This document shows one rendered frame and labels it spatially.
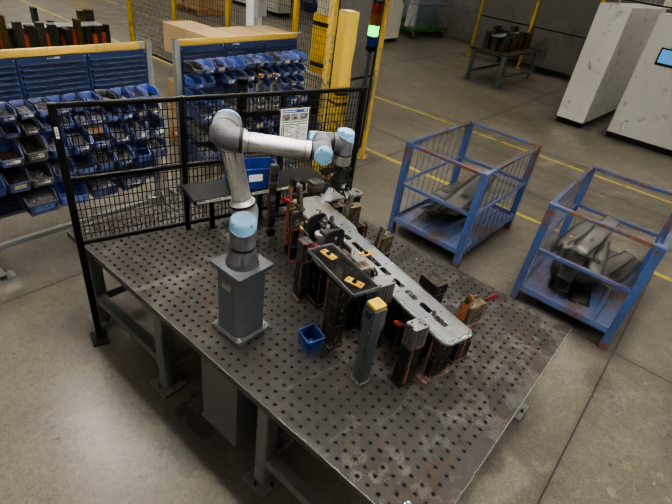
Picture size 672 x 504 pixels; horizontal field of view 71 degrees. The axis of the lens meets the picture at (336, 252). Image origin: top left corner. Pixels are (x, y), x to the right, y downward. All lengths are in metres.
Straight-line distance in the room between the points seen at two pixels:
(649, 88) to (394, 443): 8.43
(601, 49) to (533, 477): 7.89
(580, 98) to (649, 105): 1.08
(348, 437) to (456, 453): 0.45
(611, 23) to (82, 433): 9.23
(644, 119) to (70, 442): 9.21
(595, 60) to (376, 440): 8.57
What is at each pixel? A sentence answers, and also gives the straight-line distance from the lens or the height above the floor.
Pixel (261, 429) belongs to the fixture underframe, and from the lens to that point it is 2.36.
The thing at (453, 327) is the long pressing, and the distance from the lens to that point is 2.20.
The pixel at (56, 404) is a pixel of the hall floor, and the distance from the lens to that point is 3.21.
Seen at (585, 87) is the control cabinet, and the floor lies 0.69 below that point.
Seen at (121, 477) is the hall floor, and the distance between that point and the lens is 2.84.
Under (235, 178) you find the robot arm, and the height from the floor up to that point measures 1.47.
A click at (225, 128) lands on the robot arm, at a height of 1.72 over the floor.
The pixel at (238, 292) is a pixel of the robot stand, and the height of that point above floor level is 1.01.
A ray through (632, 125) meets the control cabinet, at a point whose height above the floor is 0.30.
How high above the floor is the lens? 2.38
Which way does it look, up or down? 34 degrees down
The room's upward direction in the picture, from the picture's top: 9 degrees clockwise
